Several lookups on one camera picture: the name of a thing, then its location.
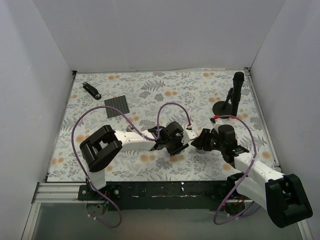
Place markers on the dark grey studded baseplate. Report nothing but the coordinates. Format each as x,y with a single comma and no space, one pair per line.
119,103

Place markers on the floral patterned table mat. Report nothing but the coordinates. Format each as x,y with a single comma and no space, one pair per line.
153,98

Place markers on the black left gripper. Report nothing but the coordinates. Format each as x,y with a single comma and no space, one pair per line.
176,146

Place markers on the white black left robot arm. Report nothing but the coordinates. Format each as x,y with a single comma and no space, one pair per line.
100,148

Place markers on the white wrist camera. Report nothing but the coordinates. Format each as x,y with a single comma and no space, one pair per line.
216,123
188,135

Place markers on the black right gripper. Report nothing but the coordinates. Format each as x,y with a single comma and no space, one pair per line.
208,141

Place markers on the black stapler at back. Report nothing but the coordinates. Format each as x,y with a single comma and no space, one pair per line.
92,90

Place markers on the black microphone on stand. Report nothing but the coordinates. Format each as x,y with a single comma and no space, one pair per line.
231,104

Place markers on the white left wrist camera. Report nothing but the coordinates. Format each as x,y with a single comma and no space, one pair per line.
188,135

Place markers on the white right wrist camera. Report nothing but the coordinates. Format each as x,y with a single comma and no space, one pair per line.
216,123

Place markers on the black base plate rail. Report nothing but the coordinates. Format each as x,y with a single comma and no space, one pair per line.
172,195

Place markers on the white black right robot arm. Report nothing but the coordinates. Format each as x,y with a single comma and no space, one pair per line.
282,196

